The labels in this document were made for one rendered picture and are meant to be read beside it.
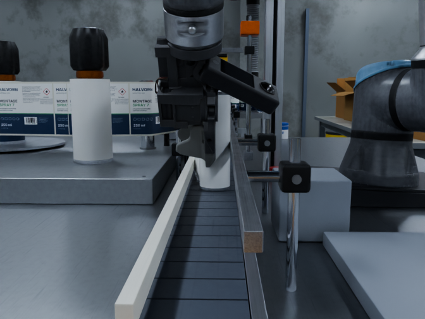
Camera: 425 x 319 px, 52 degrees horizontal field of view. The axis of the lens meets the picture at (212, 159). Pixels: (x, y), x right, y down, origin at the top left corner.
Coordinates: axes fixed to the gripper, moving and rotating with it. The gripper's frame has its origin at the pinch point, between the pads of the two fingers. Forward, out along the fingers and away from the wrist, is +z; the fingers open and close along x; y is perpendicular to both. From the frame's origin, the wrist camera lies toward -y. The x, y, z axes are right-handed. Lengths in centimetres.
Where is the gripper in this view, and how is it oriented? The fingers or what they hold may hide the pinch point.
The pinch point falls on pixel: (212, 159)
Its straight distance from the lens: 69.4
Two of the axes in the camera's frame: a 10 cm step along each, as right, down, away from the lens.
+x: -0.2, 6.3, -7.8
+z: 0.1, 7.8, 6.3
